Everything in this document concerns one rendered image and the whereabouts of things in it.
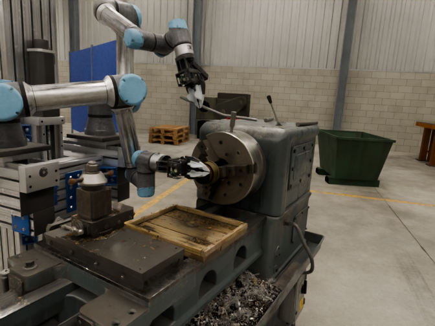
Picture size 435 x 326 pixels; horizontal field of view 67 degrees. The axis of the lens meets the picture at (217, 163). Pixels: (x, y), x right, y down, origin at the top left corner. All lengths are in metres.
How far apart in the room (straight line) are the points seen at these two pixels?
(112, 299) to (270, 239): 0.86
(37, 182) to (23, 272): 0.37
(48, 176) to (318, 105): 10.38
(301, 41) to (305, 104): 1.98
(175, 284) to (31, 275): 0.37
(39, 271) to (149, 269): 0.31
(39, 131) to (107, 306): 0.94
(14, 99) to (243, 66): 10.53
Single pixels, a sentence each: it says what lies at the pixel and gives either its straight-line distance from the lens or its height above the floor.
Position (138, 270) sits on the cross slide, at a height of 0.97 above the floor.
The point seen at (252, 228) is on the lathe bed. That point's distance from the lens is 1.37.
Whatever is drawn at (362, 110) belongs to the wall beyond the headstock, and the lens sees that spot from 11.38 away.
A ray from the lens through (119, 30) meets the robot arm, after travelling 1.52.
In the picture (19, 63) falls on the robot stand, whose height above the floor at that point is 1.47.
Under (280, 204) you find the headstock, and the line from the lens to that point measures 1.49.
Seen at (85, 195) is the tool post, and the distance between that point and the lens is 0.98.
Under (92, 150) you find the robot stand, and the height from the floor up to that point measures 1.09.
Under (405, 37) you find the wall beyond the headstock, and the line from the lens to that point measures 11.78.
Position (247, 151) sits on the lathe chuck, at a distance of 1.31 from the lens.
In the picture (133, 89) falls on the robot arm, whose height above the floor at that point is 1.39.
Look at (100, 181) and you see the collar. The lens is 0.96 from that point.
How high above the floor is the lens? 1.38
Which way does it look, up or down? 12 degrees down
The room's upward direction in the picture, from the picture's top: 3 degrees clockwise
